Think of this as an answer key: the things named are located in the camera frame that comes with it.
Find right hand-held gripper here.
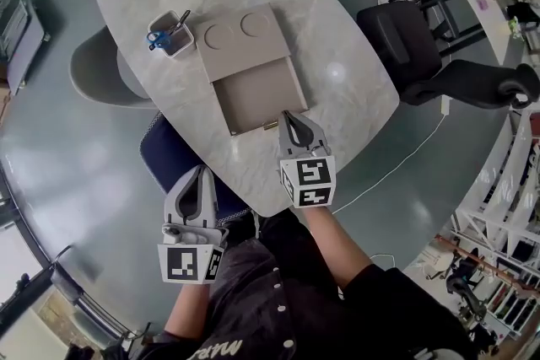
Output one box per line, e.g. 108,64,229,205
278,110,338,209

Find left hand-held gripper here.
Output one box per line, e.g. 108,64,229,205
157,164,230,286

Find taupe drawer with gold knob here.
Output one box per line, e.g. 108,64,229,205
211,55,310,137

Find taupe box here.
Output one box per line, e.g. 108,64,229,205
194,3,293,83

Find person's right forearm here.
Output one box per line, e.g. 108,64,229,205
300,204,373,293

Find person's left forearm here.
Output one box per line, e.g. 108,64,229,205
163,282,213,341

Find navy blue chair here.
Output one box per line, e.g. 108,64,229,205
138,110,255,225

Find black office chair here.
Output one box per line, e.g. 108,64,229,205
355,0,540,111

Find white pen holder cup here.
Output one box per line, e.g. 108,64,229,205
147,10,196,60

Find person's black jacket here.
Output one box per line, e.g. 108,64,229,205
138,209,480,360

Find grey shell chair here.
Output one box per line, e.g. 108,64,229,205
69,25,158,110

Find black pen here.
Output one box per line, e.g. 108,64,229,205
170,8,192,37

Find white shelving rack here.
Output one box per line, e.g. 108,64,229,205
449,109,540,266

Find white desk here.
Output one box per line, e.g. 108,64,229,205
445,0,537,67

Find grey cabinet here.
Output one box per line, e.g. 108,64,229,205
0,0,48,96

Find white cable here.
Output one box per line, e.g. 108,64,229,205
331,107,448,216

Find blue handled scissors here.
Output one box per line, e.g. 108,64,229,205
146,30,171,52

